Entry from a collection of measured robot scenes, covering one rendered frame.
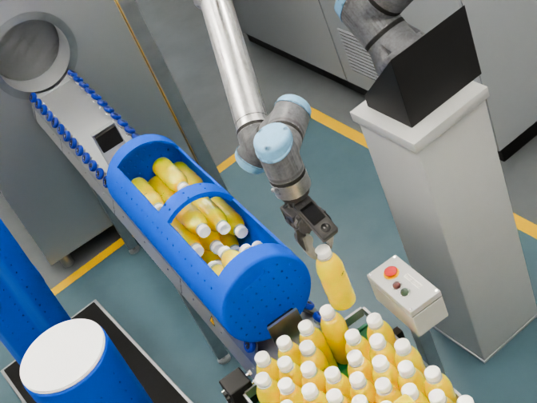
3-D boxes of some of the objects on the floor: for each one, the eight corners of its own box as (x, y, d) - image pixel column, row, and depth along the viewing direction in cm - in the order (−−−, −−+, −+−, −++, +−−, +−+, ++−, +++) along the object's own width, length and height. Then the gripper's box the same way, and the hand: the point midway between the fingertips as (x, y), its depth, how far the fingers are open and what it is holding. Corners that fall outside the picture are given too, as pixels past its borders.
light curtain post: (254, 249, 461) (93, -75, 357) (260, 255, 456) (100, -71, 352) (243, 257, 460) (79, -66, 355) (249, 263, 455) (85, -62, 351)
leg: (227, 351, 419) (169, 249, 380) (232, 359, 414) (175, 257, 376) (216, 359, 418) (156, 257, 379) (221, 367, 413) (162, 265, 375)
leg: (137, 244, 494) (81, 149, 455) (141, 249, 489) (85, 155, 451) (128, 250, 493) (70, 157, 454) (132, 256, 488) (74, 161, 450)
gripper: (302, 167, 239) (328, 229, 252) (263, 193, 237) (292, 254, 250) (320, 182, 232) (346, 245, 246) (281, 209, 230) (309, 271, 243)
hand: (323, 251), depth 245 cm, fingers closed on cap, 4 cm apart
